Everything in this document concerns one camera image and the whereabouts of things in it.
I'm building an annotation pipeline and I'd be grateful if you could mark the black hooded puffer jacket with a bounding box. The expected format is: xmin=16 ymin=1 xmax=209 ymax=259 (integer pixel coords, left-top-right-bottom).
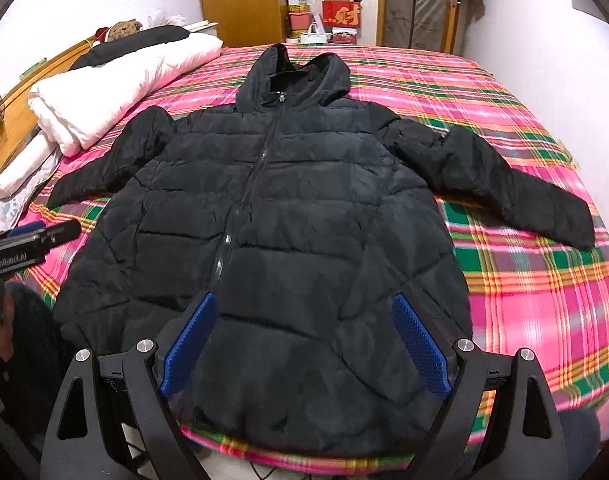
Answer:
xmin=48 ymin=44 xmax=595 ymax=458

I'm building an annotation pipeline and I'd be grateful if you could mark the red gift box gold character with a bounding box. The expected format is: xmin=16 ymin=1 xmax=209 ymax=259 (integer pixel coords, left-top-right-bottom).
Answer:
xmin=321 ymin=0 xmax=362 ymax=29

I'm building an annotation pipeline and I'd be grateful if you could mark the black folded garment on duvet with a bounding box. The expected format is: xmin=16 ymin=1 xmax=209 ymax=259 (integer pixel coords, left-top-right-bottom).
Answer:
xmin=69 ymin=25 xmax=190 ymax=70

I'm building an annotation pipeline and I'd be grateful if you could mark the white pillow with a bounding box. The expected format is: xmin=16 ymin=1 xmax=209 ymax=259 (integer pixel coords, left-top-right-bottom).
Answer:
xmin=0 ymin=131 xmax=62 ymax=232

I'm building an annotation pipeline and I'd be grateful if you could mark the wooden headboard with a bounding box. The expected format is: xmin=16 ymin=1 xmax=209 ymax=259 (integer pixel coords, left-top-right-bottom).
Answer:
xmin=0 ymin=37 xmax=93 ymax=173

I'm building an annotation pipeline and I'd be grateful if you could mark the white folded duvet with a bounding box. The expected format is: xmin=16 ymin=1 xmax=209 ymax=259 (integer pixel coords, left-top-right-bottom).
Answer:
xmin=28 ymin=32 xmax=223 ymax=158

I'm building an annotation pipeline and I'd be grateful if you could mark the brown plush toy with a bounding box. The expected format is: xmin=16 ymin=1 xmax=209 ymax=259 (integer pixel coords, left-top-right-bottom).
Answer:
xmin=105 ymin=18 xmax=143 ymax=42

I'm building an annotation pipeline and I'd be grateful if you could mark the white bag by wardrobe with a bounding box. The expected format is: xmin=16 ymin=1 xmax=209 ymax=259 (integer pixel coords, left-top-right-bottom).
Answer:
xmin=299 ymin=23 xmax=327 ymax=46

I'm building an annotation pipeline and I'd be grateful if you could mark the pink storage box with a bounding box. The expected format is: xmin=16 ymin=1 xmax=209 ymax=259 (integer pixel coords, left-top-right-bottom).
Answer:
xmin=288 ymin=11 xmax=313 ymax=32

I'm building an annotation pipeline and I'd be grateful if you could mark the wooden framed door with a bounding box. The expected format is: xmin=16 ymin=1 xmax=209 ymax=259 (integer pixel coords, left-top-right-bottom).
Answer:
xmin=376 ymin=0 xmax=461 ymax=53

